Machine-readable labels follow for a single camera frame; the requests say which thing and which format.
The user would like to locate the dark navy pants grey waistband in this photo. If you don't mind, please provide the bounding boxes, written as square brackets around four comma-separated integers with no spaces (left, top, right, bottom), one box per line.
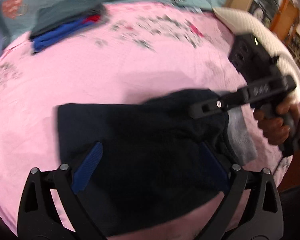
[57,89,257,237]

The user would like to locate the right hand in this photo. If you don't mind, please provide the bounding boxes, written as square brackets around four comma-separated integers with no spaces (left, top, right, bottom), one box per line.
[254,97,300,146]

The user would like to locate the white textured pillow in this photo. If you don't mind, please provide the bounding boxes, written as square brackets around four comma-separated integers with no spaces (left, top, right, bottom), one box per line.
[213,7,300,102]

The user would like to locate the pink floral bed sheet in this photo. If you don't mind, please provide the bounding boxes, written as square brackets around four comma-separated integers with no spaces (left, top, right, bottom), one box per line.
[0,2,291,238]

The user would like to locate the blue folded garment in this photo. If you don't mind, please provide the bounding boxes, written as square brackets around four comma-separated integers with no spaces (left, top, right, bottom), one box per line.
[31,18,95,53]

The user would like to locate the red folded garment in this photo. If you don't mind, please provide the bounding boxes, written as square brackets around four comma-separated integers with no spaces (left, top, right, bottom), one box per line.
[82,15,101,24]

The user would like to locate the dark green folded garment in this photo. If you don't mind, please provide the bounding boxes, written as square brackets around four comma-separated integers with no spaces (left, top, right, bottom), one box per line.
[30,0,106,40]

